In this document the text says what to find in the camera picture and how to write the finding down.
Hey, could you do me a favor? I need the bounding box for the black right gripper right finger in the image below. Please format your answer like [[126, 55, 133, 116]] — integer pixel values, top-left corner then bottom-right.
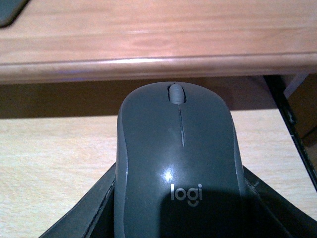
[[244, 167, 317, 238]]

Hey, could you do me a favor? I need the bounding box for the wooden keyboard drawer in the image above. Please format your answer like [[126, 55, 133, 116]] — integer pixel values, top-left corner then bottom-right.
[[0, 76, 317, 238]]

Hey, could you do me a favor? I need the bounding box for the grey logi mouse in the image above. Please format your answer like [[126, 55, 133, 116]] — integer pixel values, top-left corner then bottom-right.
[[114, 82, 247, 238]]

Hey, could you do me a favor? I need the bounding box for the wooden desk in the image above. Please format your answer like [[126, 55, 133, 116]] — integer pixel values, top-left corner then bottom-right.
[[0, 0, 317, 84]]

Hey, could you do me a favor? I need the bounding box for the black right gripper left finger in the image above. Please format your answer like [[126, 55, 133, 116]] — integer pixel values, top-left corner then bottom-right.
[[41, 165, 115, 238]]

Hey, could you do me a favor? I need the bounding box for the grey laptop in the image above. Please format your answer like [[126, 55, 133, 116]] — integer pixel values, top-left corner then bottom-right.
[[0, 0, 29, 28]]

